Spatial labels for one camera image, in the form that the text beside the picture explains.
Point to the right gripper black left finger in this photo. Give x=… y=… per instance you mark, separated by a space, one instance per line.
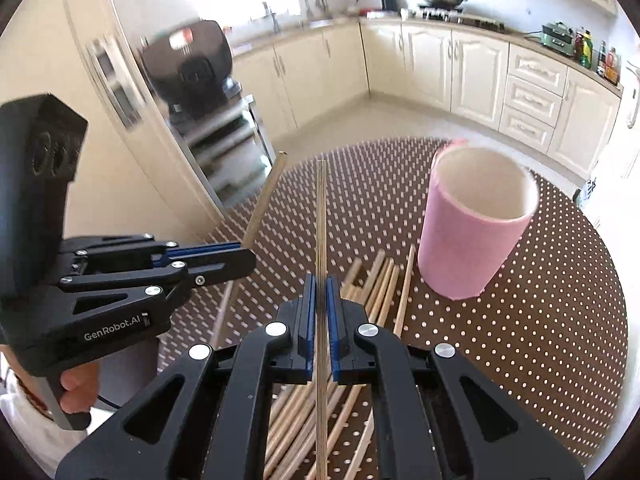
x=207 y=415

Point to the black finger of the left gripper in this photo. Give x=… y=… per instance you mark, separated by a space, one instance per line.
x=124 y=267
x=171 y=249

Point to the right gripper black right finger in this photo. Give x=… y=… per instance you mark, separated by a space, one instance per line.
x=436 y=415

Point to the pink cylindrical utensil holder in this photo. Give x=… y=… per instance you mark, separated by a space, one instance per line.
x=479 y=203

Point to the cream lower kitchen cabinets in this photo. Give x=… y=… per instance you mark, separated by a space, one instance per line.
x=501 y=82

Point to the person's left hand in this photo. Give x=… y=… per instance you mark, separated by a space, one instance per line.
x=81 y=388

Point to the brown polka dot tablecloth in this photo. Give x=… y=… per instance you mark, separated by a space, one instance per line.
x=550 y=327

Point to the black air fryer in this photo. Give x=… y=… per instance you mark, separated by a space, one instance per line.
x=190 y=68

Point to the gas stove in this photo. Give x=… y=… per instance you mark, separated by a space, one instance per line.
x=459 y=17

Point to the green bottle on counter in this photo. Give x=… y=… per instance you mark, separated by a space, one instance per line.
x=586 y=52

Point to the black wok on stove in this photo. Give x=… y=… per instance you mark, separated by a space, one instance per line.
x=447 y=5

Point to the green countertop appliance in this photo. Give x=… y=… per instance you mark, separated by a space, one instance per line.
x=558 y=37

